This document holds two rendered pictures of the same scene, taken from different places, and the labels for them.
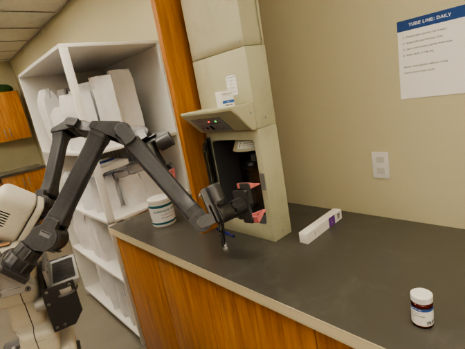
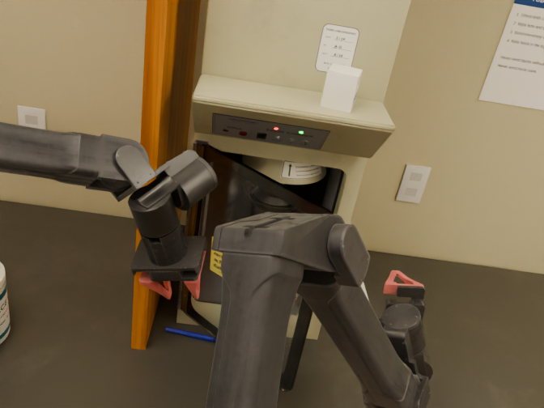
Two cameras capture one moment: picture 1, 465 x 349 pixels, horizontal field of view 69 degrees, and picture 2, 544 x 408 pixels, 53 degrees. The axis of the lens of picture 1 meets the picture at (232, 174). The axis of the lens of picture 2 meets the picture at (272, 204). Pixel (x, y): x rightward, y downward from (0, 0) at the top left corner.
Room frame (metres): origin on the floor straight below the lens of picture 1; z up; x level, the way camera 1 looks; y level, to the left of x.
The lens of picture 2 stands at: (0.87, 0.73, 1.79)
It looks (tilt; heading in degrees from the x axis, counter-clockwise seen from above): 29 degrees down; 305
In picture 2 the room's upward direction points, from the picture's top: 11 degrees clockwise
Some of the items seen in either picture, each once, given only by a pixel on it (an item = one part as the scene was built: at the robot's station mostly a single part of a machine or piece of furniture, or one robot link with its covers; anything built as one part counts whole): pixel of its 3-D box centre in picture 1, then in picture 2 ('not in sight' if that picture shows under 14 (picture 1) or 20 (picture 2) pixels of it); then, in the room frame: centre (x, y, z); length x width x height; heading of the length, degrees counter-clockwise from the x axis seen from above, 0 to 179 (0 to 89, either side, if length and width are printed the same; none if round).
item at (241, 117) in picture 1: (216, 120); (289, 126); (1.36, 0.02, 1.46); 0.32 x 0.11 x 0.10; 41
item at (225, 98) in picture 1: (224, 98); (341, 87); (1.30, -0.02, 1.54); 0.05 x 0.05 x 0.06; 26
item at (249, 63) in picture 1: (253, 143); (275, 154); (1.47, -0.11, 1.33); 0.32 x 0.25 x 0.77; 41
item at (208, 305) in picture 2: (214, 188); (245, 270); (1.35, 0.09, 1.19); 0.30 x 0.01 x 0.40; 0
